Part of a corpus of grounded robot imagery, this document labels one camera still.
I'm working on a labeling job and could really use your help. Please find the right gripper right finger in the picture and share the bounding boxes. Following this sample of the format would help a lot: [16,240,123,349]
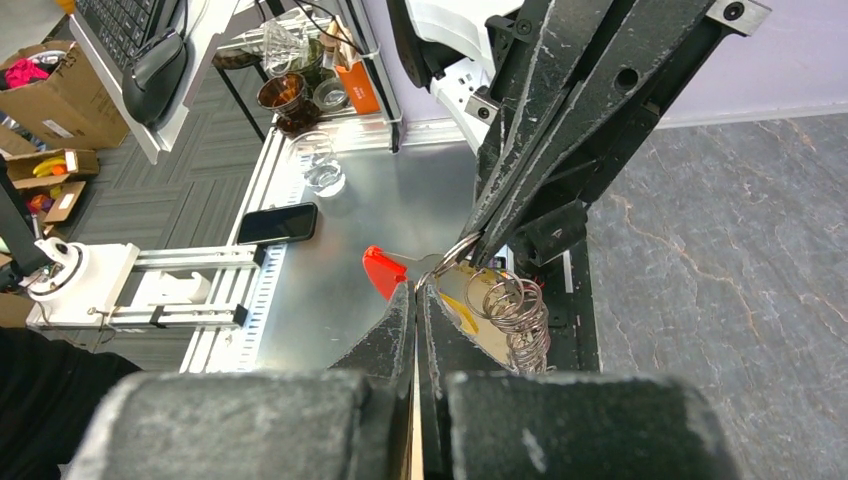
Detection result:
[417,283,739,479]

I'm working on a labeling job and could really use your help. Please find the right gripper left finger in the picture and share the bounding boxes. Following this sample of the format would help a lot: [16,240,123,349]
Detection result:
[67,282,416,479]

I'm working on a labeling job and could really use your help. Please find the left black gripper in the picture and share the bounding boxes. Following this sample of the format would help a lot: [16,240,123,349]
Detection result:
[463,1,770,265]

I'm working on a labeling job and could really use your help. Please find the yellow tagged key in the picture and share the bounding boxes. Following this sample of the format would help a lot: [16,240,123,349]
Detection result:
[440,293,479,335]

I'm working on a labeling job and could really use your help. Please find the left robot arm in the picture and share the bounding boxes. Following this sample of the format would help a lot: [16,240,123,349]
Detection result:
[388,0,770,266]

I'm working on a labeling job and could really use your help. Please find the black smartphone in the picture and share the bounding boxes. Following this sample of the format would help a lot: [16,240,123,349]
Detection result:
[235,202,319,245]

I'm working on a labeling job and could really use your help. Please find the orange box on shelf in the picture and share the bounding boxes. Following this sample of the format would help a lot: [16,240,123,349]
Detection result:
[335,60,380,115]

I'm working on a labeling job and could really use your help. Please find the clear drinking glass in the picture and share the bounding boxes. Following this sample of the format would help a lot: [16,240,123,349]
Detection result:
[291,131,346,198]

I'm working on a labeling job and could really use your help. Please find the brown glass jar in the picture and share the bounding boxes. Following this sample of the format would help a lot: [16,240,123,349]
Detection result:
[257,72,321,139]

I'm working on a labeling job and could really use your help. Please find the black computer mouse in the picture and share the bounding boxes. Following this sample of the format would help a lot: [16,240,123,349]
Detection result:
[121,28,188,127]

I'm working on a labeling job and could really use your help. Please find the small open cardboard box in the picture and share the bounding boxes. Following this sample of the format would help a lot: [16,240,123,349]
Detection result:
[6,149,100,190]

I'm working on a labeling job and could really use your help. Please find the cardboard box pink contents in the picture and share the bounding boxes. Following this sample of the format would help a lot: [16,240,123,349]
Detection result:
[1,40,129,150]

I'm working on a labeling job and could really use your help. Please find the black keyboard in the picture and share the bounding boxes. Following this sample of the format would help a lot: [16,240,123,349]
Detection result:
[75,0,178,70]

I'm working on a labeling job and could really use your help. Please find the white cable duct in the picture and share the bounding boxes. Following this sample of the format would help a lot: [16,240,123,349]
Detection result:
[179,129,304,373]

